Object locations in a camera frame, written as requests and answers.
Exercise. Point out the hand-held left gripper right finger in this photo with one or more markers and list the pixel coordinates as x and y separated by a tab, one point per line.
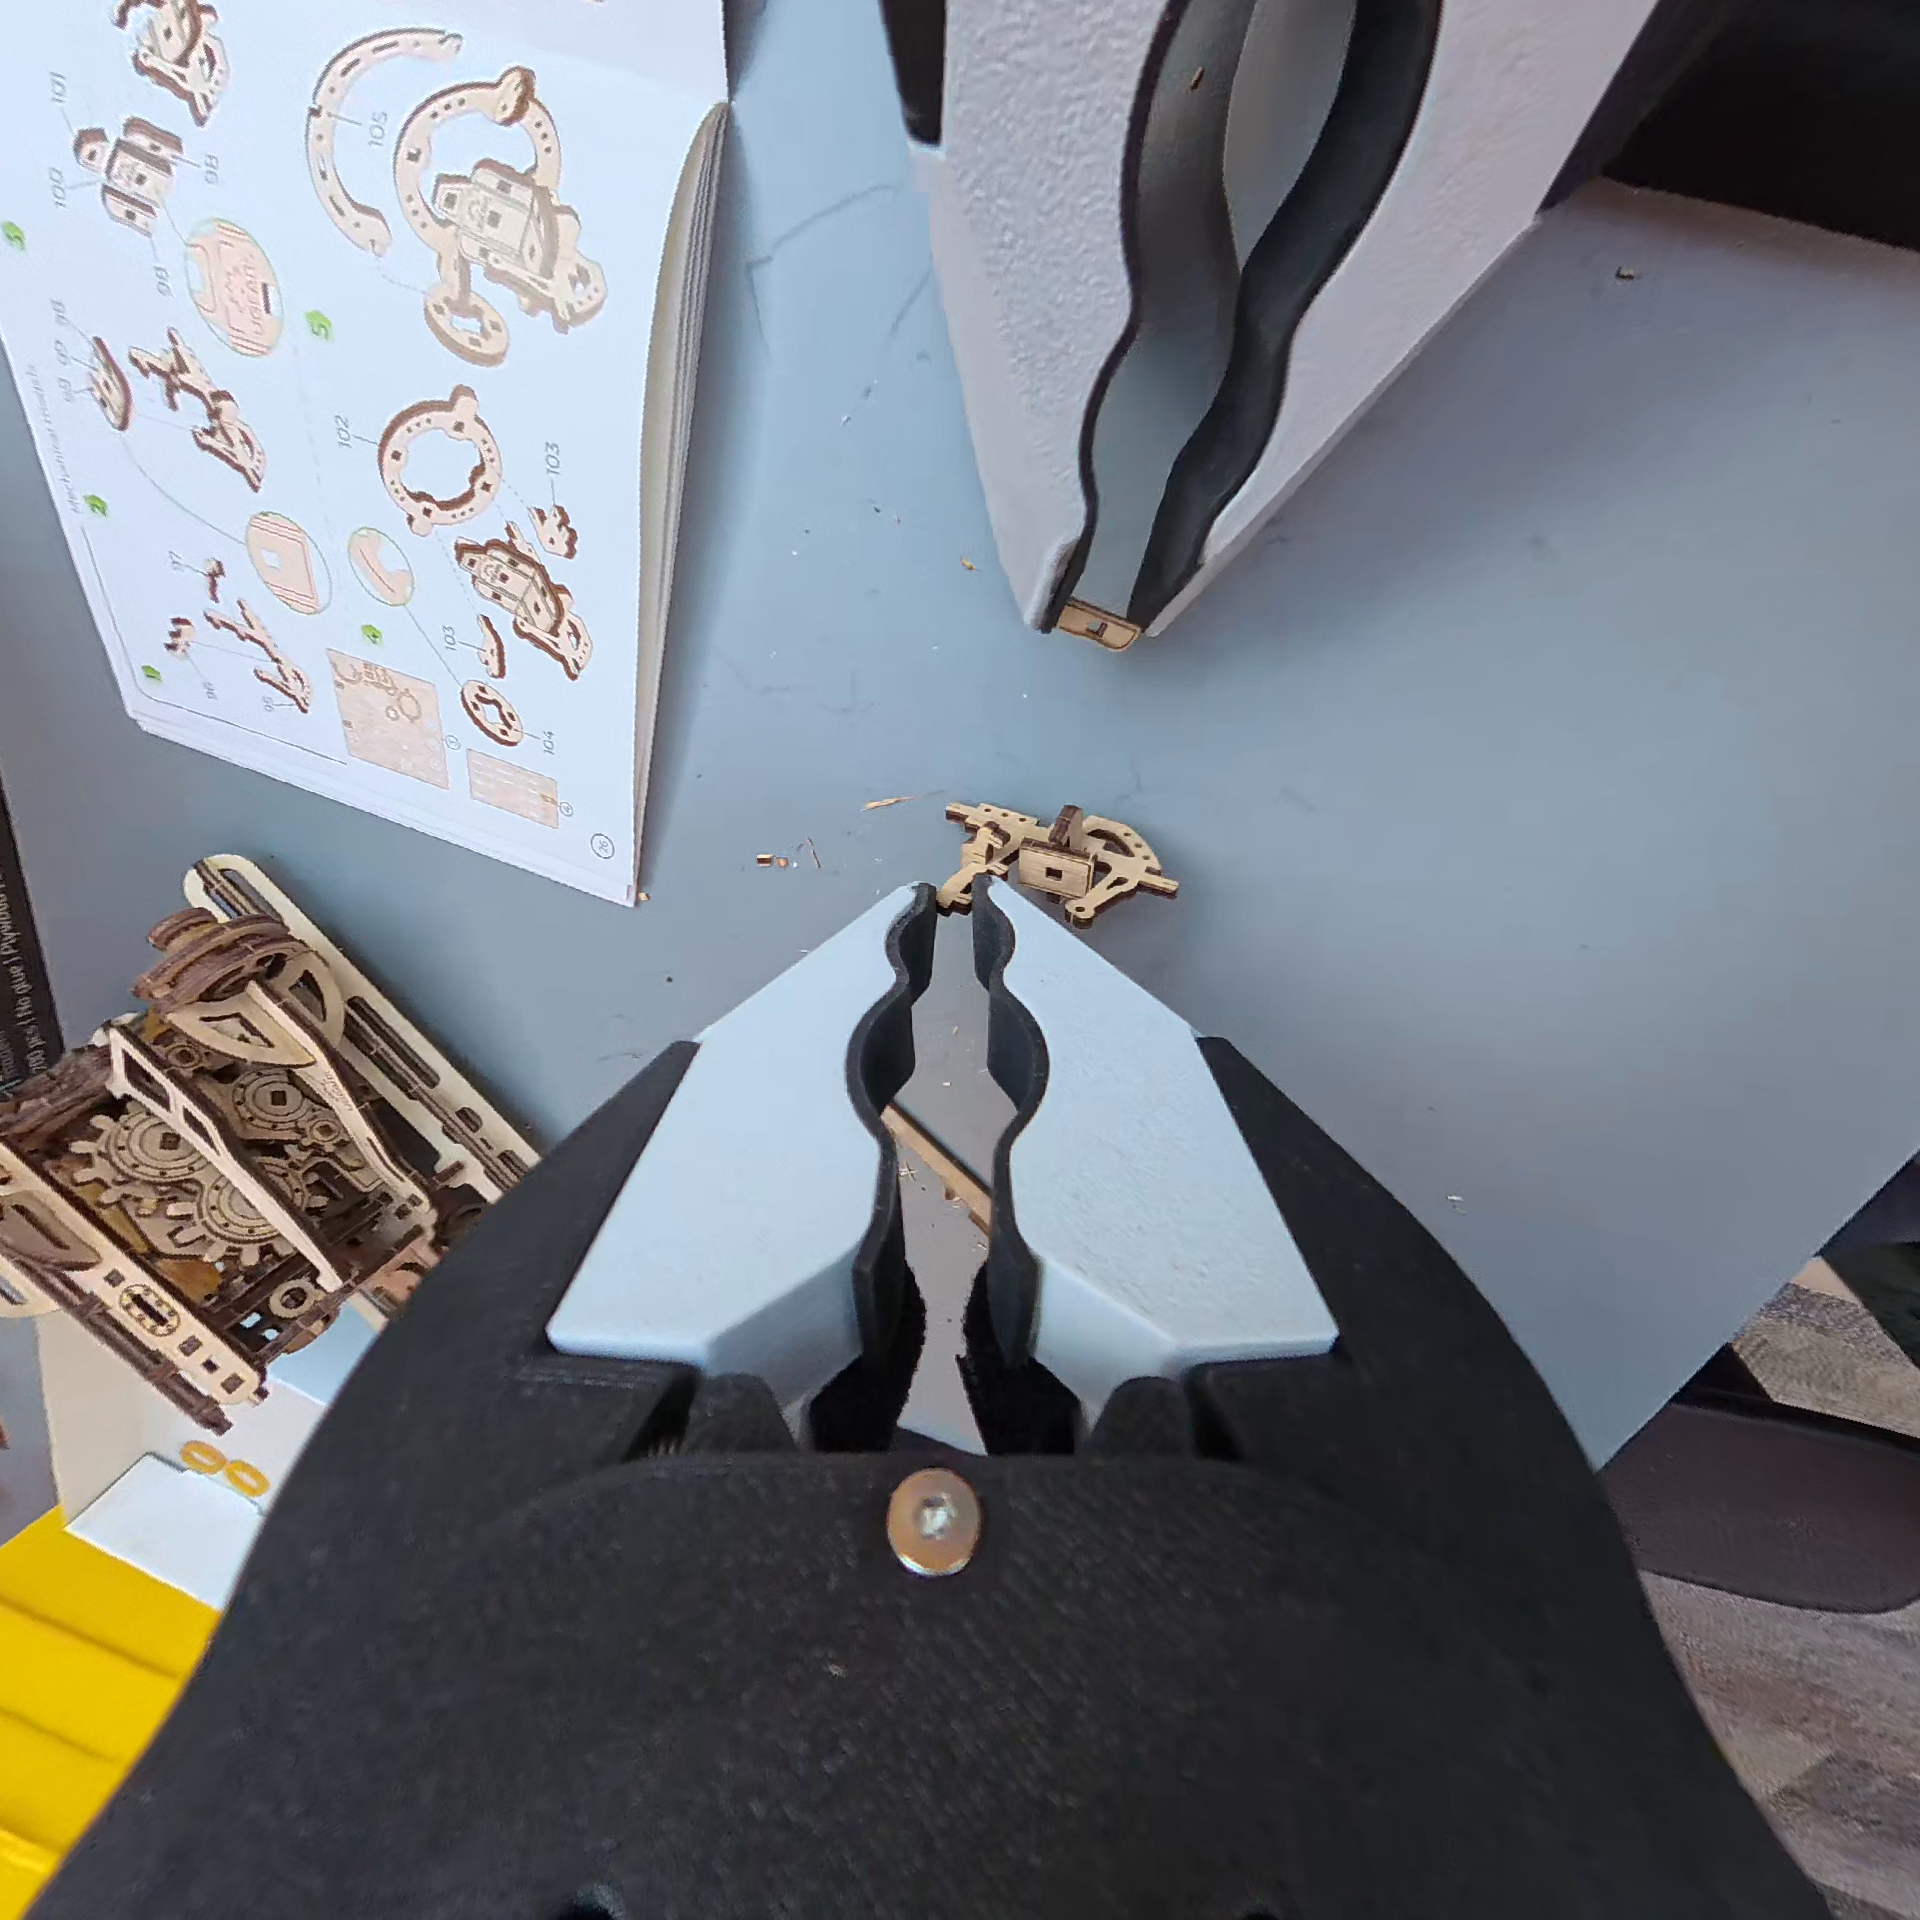
1156	1184

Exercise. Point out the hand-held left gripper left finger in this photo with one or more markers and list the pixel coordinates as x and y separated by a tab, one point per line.
721	1184

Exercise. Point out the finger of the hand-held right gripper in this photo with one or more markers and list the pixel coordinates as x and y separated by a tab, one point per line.
1036	225
1440	225

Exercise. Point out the small wooden model assembly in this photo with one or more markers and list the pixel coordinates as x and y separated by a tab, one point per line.
1059	866

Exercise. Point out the small wooden frame part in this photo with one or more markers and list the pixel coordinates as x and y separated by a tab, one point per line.
1095	624

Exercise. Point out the large wooden gear model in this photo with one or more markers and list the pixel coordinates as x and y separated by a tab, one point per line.
195	1142

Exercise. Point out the thin wooden stick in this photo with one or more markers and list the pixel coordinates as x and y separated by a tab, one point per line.
950	1174

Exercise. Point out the white instruction booklet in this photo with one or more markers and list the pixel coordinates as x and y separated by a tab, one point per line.
600	375

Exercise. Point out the white cardboard box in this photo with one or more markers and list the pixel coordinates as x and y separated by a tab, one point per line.
89	1410

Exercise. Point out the black kit box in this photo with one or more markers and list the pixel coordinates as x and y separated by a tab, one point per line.
24	960

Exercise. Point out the yellow plastic bin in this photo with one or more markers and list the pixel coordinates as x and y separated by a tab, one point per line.
77	1725

